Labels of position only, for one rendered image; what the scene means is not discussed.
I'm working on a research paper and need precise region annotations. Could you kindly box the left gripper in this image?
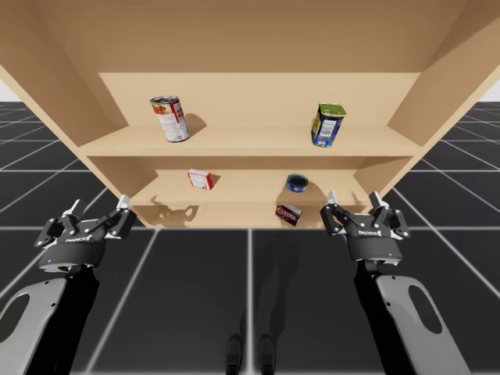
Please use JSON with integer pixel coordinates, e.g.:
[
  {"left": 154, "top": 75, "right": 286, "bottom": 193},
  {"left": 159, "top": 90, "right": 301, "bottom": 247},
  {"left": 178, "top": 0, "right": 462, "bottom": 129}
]
[{"left": 34, "top": 194, "right": 134, "bottom": 273}]

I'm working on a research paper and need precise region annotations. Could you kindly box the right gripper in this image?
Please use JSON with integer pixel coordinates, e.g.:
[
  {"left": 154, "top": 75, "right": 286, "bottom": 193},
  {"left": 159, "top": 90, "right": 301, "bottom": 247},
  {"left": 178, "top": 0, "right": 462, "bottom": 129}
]
[{"left": 319, "top": 189, "right": 412, "bottom": 265}]

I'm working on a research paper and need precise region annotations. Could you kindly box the green and blue rectangular can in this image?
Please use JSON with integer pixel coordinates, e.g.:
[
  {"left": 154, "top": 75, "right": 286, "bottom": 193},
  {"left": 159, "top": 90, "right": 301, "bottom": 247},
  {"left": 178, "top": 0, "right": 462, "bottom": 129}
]
[{"left": 310, "top": 102, "right": 348, "bottom": 148}]

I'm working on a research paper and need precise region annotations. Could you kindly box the red and white carton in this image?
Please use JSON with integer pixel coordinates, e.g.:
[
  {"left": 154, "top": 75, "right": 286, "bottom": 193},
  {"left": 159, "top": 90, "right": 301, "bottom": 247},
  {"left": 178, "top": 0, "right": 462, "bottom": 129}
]
[{"left": 187, "top": 168, "right": 215, "bottom": 191}]

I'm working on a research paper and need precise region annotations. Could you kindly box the red and white can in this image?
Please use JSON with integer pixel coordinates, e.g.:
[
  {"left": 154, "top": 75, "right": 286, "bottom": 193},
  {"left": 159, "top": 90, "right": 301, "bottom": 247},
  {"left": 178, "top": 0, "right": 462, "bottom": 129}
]
[{"left": 149, "top": 95, "right": 191, "bottom": 144}]

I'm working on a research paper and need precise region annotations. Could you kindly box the blue flat can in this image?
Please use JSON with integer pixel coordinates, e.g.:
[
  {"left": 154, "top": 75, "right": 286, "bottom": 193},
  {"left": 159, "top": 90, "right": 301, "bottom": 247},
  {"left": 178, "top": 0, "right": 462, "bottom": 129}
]
[{"left": 286, "top": 173, "right": 310, "bottom": 194}]

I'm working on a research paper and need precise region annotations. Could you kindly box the pale wooden shelf unit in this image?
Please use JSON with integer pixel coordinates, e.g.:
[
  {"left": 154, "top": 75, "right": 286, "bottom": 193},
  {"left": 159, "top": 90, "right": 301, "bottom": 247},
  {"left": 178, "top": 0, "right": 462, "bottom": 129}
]
[{"left": 0, "top": 0, "right": 500, "bottom": 230}]

